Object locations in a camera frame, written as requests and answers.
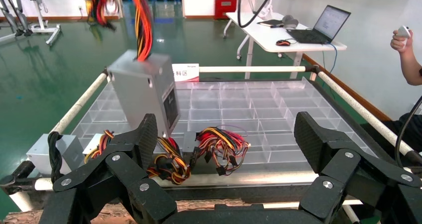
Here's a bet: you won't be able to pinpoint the clear plastic divider tray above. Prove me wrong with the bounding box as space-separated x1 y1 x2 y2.
71 77 378 170

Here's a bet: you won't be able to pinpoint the black notebook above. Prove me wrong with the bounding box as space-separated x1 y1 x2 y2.
257 18 284 28

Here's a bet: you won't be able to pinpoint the silver power supply black cables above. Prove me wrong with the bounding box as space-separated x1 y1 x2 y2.
26 131 85 184

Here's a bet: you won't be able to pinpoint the black open laptop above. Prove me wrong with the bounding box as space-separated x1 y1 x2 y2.
286 4 352 45

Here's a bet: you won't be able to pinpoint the white desk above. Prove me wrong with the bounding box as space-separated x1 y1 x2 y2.
223 11 348 81

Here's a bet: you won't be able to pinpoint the white and red label sign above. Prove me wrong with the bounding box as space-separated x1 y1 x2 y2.
171 63 201 83

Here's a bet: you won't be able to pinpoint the grey stand with black feet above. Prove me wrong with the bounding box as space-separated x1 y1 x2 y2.
0 0 34 38

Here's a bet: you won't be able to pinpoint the person's bare forearm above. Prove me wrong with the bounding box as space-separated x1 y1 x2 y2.
399 47 422 86

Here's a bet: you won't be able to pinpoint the person's dark trousers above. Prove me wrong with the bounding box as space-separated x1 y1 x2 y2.
361 112 422 170

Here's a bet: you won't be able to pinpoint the red cabinet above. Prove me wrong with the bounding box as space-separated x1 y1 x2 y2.
213 0 238 21

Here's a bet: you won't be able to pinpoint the white metal stand base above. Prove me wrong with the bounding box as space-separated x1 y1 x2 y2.
0 0 62 47

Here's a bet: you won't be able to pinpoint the small white handheld device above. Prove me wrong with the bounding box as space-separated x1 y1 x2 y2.
395 25 412 39

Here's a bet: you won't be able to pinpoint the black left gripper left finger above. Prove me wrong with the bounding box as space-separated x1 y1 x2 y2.
52 112 179 224

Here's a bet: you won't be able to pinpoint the silver power supply coloured wires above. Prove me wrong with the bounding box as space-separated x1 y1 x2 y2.
82 129 116 164
146 136 192 186
182 126 250 176
79 0 181 139

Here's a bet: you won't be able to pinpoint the thin black camera cable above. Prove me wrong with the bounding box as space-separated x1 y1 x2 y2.
237 0 278 29

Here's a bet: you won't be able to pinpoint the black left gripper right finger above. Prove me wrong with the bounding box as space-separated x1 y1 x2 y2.
293 111 422 224

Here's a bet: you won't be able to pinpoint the person's bare hand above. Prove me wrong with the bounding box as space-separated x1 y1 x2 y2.
390 26 415 54

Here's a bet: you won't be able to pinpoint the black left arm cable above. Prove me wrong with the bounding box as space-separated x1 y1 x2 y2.
394 95 422 169

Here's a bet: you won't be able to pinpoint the blue cable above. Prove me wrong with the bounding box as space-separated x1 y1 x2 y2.
322 43 339 75

